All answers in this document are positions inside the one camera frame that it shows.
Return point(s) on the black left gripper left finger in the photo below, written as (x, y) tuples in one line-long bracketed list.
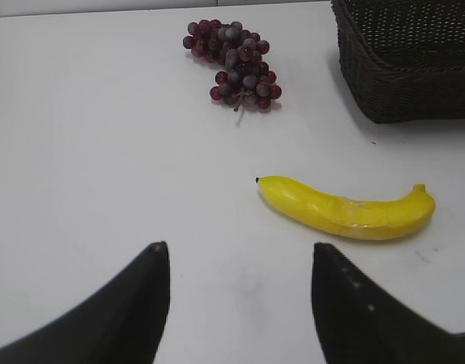
[(123, 322)]

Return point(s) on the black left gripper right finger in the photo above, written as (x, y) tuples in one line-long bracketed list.
[(359, 322)]

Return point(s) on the dark wicker basket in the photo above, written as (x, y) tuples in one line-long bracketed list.
[(403, 60)]

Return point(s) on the yellow banana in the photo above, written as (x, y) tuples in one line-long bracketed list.
[(339, 216)]

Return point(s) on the red grape bunch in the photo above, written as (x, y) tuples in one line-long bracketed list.
[(245, 78)]

